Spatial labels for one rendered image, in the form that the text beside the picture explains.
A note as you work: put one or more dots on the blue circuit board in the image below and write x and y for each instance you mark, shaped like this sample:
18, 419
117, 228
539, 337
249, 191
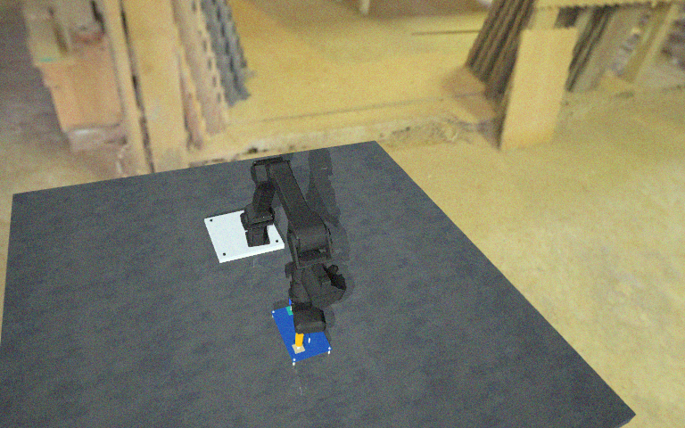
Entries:
299, 346

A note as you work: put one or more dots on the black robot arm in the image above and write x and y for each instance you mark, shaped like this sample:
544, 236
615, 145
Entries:
306, 232

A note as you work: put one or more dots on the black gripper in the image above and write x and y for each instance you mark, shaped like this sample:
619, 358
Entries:
306, 318

